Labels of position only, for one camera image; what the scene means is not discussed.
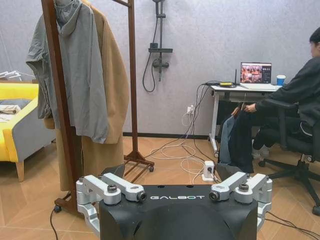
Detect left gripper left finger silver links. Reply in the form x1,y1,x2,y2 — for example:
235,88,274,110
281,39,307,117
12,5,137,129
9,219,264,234
75,163,147,238

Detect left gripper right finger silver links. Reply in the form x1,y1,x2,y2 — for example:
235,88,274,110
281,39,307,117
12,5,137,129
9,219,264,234
209,163,274,231

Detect dark navy garment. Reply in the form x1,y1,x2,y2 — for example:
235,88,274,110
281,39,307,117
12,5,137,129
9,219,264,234
228,109,255,174

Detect blue denim garment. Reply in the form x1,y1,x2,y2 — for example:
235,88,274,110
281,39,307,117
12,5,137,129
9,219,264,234
218,115,236,166

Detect wooden clothes hanger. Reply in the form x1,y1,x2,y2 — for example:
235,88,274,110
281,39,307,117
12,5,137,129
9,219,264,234
230,92,248,119

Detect white power strip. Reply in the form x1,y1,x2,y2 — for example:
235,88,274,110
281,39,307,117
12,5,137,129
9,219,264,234
201,160,216,182

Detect black office chair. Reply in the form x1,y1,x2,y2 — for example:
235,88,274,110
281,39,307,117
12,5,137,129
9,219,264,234
258,98,320,216

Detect tan long coat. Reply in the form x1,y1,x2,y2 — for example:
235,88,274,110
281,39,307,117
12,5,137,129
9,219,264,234
43,0,130,193

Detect white desk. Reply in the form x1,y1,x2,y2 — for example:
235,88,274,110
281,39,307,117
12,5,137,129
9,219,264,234
209,83,284,159

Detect black router with antenna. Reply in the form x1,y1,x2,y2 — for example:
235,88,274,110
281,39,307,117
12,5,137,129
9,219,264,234
217,68,239,88

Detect yellow and grey sofa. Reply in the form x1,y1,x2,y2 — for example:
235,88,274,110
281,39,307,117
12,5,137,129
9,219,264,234
0,81,57,182

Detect brown wooden clothes rack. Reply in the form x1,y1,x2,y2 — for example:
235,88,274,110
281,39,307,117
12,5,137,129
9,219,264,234
41,0,155,216

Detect open laptop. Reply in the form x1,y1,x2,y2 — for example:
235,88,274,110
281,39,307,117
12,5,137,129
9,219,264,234
239,61,283,91

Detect grey hooded jacket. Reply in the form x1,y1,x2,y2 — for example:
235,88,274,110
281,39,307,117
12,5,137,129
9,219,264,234
25,0,110,145

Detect person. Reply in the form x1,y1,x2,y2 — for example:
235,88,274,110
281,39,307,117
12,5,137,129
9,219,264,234
243,26,320,160

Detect beige crumpled cloth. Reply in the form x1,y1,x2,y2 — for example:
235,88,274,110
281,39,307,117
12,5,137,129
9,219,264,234
0,104,22,123

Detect dark grey shower set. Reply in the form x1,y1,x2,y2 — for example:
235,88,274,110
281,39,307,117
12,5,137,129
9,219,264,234
142,0,174,93

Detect white clothes hangers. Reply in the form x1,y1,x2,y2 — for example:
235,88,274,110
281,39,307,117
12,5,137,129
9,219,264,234
0,70,35,82

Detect thin black cable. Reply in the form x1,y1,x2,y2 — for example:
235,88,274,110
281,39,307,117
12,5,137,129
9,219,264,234
49,206,61,240
264,211,320,240

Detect white cable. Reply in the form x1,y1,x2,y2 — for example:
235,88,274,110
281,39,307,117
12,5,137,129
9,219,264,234
149,111,222,184

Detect black cable bundle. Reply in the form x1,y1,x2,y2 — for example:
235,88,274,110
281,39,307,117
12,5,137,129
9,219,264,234
181,80,221,163

